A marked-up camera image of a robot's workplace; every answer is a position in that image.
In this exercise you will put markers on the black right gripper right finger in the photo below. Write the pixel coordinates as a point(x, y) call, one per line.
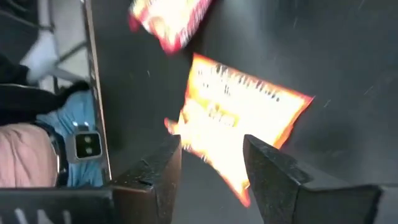
point(270, 174)

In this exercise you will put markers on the grey table-level camera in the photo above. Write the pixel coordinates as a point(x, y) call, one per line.
point(84, 146)

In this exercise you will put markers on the black aluminium table frame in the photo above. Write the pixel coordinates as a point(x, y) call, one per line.
point(94, 77)

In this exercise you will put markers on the dark red Maruchan noodle packet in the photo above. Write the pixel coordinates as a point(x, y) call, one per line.
point(174, 25)

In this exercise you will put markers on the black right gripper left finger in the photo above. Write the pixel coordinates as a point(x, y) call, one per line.
point(155, 180)

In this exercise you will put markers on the orange Maruchan noodle packet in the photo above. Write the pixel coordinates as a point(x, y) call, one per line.
point(236, 102)

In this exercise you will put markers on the person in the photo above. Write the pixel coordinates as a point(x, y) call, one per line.
point(18, 99)

